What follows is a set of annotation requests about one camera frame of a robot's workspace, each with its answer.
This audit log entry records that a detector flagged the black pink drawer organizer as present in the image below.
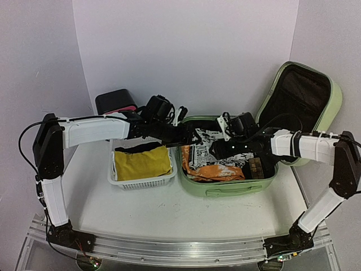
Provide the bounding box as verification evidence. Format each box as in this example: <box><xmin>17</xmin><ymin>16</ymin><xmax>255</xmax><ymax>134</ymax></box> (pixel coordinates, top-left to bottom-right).
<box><xmin>95</xmin><ymin>89</ymin><xmax>138</xmax><ymax>115</ymax></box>

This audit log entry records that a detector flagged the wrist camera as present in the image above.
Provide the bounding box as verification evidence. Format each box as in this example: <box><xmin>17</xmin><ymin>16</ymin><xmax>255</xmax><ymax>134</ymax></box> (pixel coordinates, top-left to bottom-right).
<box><xmin>217</xmin><ymin>112</ymin><xmax>258</xmax><ymax>141</ymax></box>
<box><xmin>136</xmin><ymin>95</ymin><xmax>188</xmax><ymax>126</ymax></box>

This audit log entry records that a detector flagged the orange snack bag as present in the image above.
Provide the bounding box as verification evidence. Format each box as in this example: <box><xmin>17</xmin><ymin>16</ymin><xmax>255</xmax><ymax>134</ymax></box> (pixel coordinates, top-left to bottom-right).
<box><xmin>180</xmin><ymin>146</ymin><xmax>245</xmax><ymax>182</ymax></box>

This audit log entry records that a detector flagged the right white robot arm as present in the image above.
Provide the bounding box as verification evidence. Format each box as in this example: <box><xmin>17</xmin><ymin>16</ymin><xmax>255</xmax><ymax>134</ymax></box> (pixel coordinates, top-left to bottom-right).
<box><xmin>210</xmin><ymin>128</ymin><xmax>360</xmax><ymax>250</ymax></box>

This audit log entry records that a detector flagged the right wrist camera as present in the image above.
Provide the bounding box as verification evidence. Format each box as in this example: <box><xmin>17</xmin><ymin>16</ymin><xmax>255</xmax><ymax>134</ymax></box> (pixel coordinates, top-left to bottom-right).
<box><xmin>217</xmin><ymin>112</ymin><xmax>258</xmax><ymax>141</ymax></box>

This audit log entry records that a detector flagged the black item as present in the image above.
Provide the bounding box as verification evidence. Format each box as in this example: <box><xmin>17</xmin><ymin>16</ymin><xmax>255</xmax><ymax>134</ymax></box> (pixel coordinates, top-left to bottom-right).
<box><xmin>115</xmin><ymin>142</ymin><xmax>162</xmax><ymax>154</ymax></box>

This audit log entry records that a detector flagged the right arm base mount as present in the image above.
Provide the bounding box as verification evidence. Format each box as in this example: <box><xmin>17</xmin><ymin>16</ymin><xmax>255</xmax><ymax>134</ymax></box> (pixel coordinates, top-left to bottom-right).
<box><xmin>263</xmin><ymin>225</ymin><xmax>314</xmax><ymax>259</ymax></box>

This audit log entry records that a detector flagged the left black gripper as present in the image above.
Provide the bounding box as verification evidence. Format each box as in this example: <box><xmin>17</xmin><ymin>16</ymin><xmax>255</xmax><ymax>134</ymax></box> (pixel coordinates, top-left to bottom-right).
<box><xmin>150</xmin><ymin>119</ymin><xmax>202</xmax><ymax>148</ymax></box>

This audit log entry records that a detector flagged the yellow towel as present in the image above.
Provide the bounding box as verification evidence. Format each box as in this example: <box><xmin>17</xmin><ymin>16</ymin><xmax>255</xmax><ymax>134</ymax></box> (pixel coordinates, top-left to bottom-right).
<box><xmin>112</xmin><ymin>146</ymin><xmax>173</xmax><ymax>181</ymax></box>

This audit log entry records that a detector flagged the newspaper print garment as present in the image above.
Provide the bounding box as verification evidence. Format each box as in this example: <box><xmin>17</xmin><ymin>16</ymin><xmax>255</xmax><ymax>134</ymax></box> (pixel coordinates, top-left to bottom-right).
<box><xmin>188</xmin><ymin>128</ymin><xmax>254</xmax><ymax>170</ymax></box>

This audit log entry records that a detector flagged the aluminium front rail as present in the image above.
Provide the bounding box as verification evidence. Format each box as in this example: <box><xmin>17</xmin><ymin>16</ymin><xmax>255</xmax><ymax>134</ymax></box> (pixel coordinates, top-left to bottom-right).
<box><xmin>25</xmin><ymin>234</ymin><xmax>333</xmax><ymax>265</ymax></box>

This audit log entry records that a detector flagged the green hard-shell suitcase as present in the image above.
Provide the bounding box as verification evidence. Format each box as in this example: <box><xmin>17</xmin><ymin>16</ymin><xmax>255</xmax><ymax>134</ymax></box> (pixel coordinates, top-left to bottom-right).
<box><xmin>180</xmin><ymin>62</ymin><xmax>342</xmax><ymax>198</ymax></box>

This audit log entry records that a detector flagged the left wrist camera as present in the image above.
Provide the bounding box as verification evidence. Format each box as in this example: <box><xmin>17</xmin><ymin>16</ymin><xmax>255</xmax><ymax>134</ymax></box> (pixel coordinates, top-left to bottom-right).
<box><xmin>136</xmin><ymin>95</ymin><xmax>188</xmax><ymax>126</ymax></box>

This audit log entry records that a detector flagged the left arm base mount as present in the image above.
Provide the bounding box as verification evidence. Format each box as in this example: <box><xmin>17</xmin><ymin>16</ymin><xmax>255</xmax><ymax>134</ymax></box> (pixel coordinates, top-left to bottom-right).
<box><xmin>47</xmin><ymin>229</ymin><xmax>96</xmax><ymax>253</ymax></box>

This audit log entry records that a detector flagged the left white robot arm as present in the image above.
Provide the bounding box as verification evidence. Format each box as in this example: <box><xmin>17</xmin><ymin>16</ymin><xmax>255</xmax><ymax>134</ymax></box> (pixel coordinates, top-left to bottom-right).
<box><xmin>25</xmin><ymin>111</ymin><xmax>200</xmax><ymax>247</ymax></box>

